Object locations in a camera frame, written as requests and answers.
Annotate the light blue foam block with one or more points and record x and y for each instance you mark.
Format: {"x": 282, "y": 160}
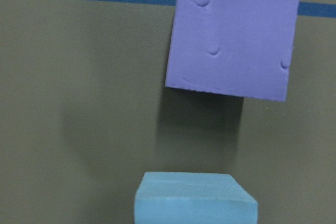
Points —
{"x": 178, "y": 197}

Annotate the purple foam block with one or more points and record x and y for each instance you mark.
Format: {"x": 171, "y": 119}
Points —
{"x": 233, "y": 47}

